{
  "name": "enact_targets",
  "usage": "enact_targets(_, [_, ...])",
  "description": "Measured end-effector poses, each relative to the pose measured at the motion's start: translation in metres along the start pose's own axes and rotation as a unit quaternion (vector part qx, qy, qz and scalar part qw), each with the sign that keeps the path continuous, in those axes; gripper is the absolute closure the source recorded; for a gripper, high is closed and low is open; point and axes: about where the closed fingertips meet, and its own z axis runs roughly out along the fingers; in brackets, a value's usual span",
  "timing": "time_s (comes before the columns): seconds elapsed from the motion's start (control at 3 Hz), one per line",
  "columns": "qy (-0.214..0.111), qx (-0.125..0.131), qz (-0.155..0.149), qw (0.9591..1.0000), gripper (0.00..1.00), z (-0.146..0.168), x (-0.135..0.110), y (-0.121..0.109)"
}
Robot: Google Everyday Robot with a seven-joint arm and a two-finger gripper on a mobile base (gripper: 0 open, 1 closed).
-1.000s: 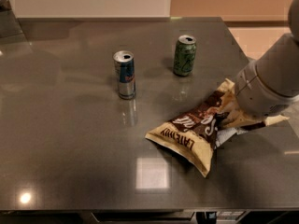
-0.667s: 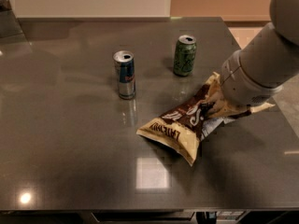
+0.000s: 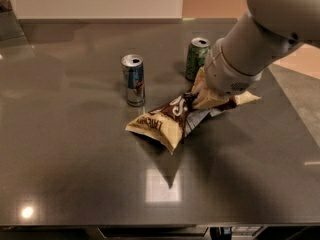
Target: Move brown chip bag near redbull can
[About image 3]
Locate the brown sea salt chip bag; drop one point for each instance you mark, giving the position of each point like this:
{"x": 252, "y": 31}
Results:
{"x": 172, "y": 122}

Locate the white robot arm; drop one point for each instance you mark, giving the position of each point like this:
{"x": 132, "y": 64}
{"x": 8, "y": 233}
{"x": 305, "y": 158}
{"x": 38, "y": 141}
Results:
{"x": 267, "y": 32}

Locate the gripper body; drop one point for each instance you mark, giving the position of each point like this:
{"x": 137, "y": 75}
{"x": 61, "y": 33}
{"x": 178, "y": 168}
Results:
{"x": 222, "y": 73}

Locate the blue silver redbull can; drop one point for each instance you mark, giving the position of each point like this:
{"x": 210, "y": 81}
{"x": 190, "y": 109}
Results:
{"x": 133, "y": 73}

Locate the green soda can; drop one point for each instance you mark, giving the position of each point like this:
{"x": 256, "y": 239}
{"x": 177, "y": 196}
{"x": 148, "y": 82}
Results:
{"x": 197, "y": 51}

